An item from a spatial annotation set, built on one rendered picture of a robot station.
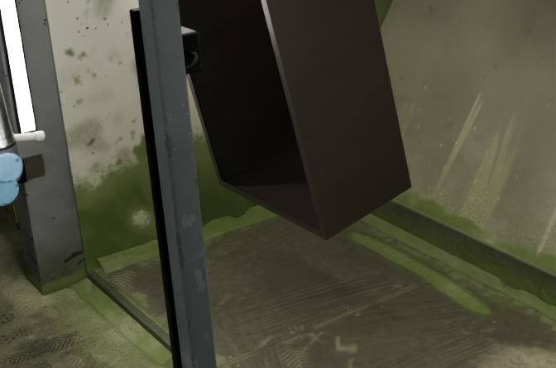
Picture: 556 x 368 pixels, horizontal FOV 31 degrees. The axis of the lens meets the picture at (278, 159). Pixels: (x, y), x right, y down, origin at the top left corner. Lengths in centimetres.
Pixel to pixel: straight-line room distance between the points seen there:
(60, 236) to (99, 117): 46
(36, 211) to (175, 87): 219
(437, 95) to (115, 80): 125
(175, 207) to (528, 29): 238
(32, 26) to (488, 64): 167
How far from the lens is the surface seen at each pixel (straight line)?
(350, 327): 340
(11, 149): 290
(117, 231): 395
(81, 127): 376
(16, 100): 362
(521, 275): 358
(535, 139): 367
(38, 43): 363
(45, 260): 387
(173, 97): 164
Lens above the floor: 178
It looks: 21 degrees down
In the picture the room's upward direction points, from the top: 4 degrees counter-clockwise
